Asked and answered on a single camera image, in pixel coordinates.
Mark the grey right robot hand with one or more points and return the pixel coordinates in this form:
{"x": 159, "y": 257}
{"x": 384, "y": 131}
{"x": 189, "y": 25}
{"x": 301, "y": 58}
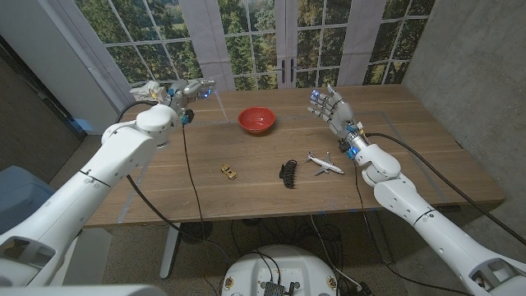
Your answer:
{"x": 335, "y": 111}

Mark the black round floor fan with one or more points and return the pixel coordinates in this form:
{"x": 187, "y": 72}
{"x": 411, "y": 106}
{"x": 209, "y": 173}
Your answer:
{"x": 197, "y": 232}

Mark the white toy airplane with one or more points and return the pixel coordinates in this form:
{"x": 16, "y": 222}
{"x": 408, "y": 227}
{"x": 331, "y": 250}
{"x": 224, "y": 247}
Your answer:
{"x": 324, "y": 165}

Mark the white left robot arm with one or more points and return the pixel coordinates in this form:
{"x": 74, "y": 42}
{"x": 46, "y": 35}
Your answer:
{"x": 82, "y": 189}

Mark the yellow toy car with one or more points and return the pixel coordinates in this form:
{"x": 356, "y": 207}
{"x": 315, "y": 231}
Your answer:
{"x": 229, "y": 172}

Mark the white table leg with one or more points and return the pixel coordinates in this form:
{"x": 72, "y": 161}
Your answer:
{"x": 169, "y": 251}

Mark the red bowl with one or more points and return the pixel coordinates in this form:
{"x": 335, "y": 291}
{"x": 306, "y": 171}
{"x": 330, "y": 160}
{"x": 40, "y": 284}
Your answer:
{"x": 257, "y": 119}

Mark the black hair clip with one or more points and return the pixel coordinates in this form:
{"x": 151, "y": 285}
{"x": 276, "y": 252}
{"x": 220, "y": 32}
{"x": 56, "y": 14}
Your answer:
{"x": 288, "y": 174}

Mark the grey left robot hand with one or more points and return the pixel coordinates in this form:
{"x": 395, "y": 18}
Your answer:
{"x": 187, "y": 92}

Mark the crumpled white tissue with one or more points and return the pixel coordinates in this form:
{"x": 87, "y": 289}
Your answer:
{"x": 146, "y": 88}

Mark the white robot torso edge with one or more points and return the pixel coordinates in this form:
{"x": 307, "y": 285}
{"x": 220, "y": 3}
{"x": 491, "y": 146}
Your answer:
{"x": 82, "y": 291}

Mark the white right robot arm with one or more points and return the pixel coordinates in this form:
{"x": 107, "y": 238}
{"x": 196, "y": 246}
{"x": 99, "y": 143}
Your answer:
{"x": 431, "y": 222}

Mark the printed window backdrop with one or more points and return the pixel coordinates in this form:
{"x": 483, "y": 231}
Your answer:
{"x": 246, "y": 33}

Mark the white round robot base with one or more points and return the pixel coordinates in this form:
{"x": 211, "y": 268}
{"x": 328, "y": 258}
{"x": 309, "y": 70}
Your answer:
{"x": 279, "y": 267}

